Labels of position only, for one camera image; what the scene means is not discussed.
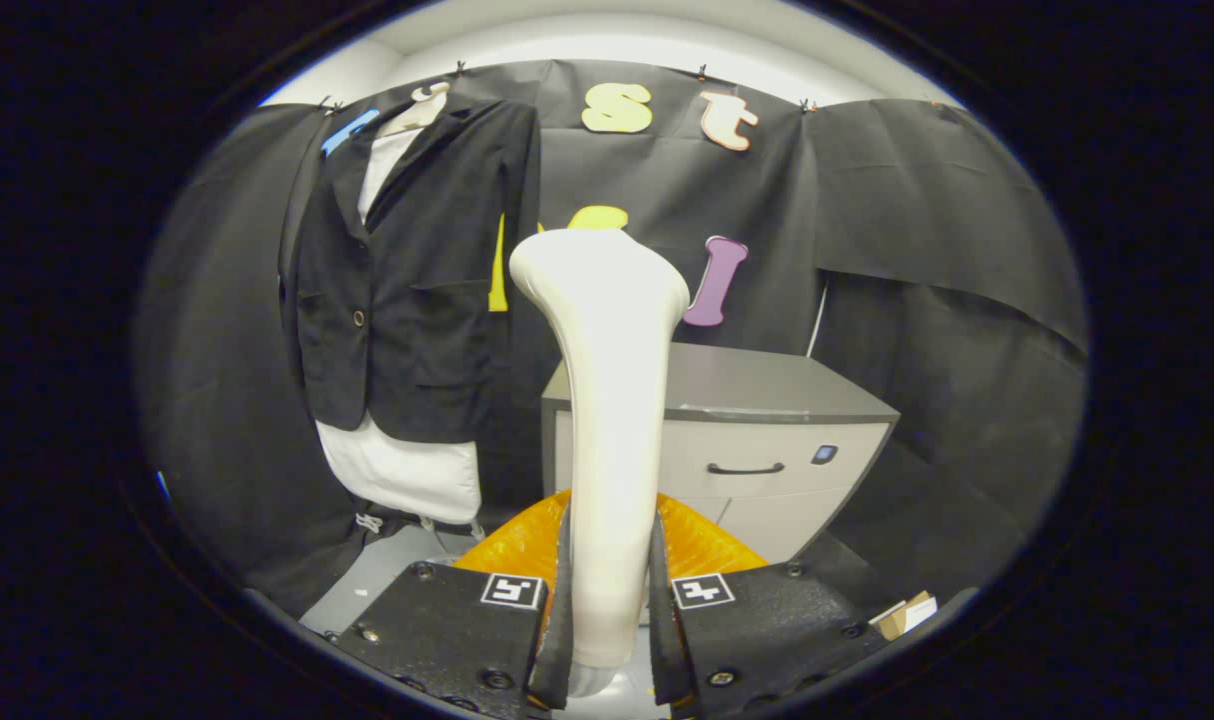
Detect black suit jacket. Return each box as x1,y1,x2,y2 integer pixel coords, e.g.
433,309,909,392
279,95,543,446

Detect white shirt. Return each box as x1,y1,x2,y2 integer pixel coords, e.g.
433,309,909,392
315,125,485,536

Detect black backdrop cloth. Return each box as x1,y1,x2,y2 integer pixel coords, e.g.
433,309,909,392
132,60,1088,621

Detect grey cabinet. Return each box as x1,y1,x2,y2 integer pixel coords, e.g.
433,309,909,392
540,342,901,566

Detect white garment steamer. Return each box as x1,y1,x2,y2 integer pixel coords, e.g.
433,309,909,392
509,228,691,701

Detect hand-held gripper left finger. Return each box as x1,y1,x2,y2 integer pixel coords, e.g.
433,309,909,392
327,490,574,720

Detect small cardboard box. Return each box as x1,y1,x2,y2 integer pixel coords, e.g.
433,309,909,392
870,590,940,642

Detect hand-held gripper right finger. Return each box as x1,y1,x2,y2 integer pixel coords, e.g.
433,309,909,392
651,492,893,719

